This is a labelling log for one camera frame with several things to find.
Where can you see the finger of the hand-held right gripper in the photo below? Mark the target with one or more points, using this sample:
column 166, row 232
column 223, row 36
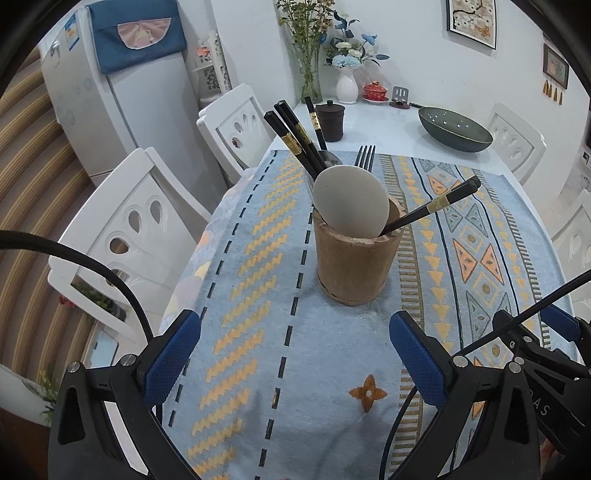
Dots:
column 561, row 321
column 510, row 330

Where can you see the small framed picture with tassels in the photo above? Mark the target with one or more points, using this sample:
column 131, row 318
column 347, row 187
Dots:
column 555, row 67

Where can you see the white dining chair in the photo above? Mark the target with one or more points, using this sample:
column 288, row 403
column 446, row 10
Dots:
column 577, row 217
column 221, row 120
column 496, row 122
column 92, row 230

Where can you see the blue fridge cover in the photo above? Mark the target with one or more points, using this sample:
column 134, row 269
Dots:
column 106, row 50

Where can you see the grey refrigerator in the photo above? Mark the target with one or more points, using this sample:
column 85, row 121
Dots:
column 147, row 115

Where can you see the white dotted rice paddle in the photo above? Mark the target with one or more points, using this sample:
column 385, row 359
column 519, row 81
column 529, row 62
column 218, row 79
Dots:
column 351, row 203

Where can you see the dark brown lidded mug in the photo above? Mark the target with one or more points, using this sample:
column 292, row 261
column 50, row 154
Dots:
column 330, row 122

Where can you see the large framed flower picture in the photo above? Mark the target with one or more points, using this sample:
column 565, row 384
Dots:
column 471, row 23

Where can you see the red lidded tea cup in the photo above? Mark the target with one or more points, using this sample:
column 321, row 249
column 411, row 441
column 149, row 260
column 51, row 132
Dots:
column 374, row 91

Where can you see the metal fork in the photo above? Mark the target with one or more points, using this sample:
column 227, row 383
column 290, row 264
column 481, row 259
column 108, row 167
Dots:
column 364, row 159

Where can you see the dried flowers in glass vase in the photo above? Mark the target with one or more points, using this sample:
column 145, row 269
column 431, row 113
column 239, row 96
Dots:
column 309, row 87

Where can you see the yellow flower plant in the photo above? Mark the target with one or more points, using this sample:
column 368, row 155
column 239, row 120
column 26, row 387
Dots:
column 46, row 392

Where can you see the dark green bowl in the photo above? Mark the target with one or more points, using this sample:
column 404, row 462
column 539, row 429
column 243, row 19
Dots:
column 455, row 134

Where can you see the metal phone stand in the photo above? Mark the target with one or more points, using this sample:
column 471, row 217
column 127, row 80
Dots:
column 399, row 94

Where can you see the blue patterned table cloth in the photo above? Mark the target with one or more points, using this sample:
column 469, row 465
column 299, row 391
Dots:
column 258, row 277

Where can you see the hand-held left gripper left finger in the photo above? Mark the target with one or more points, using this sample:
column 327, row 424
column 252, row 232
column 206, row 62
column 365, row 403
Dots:
column 173, row 355

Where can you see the brown striped curtain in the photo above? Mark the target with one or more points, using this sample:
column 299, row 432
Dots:
column 27, row 194

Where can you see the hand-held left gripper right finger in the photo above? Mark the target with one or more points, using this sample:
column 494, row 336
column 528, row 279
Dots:
column 418, row 360

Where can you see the blue flowers in white vase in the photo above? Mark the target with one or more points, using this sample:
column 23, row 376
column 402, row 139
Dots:
column 347, row 87

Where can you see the white carved shelf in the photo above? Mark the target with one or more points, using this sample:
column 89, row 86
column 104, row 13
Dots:
column 214, row 81

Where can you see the wooden utensil holder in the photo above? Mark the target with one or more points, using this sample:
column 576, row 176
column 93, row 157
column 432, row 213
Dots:
column 355, row 263

